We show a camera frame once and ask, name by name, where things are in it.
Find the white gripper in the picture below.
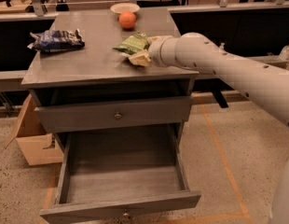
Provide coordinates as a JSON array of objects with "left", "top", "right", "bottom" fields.
[{"left": 129, "top": 35, "right": 177, "bottom": 67}]

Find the green jalapeno chip bag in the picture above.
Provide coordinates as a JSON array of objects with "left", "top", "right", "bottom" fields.
[{"left": 114, "top": 33, "right": 149, "bottom": 55}]

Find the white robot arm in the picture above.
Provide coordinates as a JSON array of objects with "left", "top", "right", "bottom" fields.
[{"left": 129, "top": 33, "right": 289, "bottom": 224}]

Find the blue chip bag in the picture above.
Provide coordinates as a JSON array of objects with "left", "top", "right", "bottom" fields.
[{"left": 28, "top": 29, "right": 85, "bottom": 53}]

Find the orange fruit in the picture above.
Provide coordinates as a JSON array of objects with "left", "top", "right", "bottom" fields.
[{"left": 118, "top": 11, "right": 136, "bottom": 29}]

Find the white bowl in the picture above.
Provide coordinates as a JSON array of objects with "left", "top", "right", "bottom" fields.
[{"left": 110, "top": 3, "right": 140, "bottom": 14}]

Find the hand sanitizer bottle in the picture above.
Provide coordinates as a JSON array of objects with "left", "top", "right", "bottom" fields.
[{"left": 219, "top": 42, "right": 225, "bottom": 50}]

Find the grey wooden cabinet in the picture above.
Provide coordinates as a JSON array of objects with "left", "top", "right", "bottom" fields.
[{"left": 21, "top": 7, "right": 202, "bottom": 224}]

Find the closed upper drawer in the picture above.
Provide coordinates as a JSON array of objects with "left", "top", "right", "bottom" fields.
[{"left": 34, "top": 96, "right": 191, "bottom": 133}]

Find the open lower drawer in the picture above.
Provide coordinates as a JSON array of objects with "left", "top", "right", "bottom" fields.
[{"left": 40, "top": 124, "right": 200, "bottom": 224}]

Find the cardboard box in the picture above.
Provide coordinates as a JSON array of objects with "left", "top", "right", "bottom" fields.
[{"left": 7, "top": 94, "right": 63, "bottom": 166}]

